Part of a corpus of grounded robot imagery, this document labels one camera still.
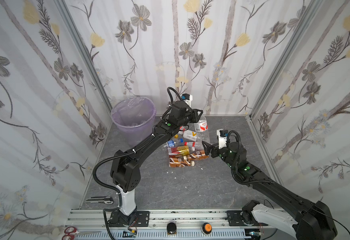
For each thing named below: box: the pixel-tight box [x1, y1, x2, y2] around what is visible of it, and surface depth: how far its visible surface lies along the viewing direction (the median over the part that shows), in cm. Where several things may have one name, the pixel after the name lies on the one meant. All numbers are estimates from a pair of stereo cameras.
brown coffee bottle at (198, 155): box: [188, 150, 210, 160], surface depth 95 cm
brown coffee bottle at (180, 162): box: [169, 156, 196, 168], surface depth 92 cm
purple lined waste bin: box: [111, 96, 157, 148], surface depth 95 cm
